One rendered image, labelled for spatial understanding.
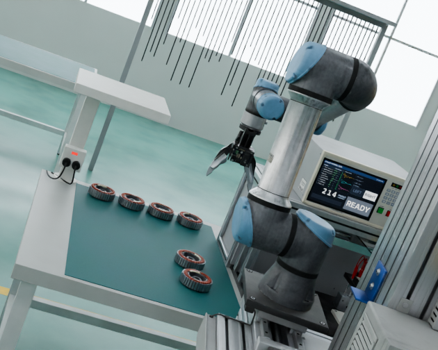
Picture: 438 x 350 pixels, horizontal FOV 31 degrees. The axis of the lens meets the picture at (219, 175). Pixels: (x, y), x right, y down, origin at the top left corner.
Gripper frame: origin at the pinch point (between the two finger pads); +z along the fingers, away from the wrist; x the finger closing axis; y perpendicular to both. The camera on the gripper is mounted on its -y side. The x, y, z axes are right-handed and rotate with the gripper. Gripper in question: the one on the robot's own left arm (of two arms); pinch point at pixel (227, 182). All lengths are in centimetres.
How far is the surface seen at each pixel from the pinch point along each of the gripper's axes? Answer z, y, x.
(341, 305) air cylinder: 36, -32, 61
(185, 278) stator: 37.7, -6.2, -0.3
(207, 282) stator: 36.5, -6.9, 7.1
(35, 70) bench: 41, -287, -118
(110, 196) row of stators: 38, -65, -35
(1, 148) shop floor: 115, -334, -132
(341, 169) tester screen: -12, -30, 39
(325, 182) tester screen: -5.8, -29.1, 35.7
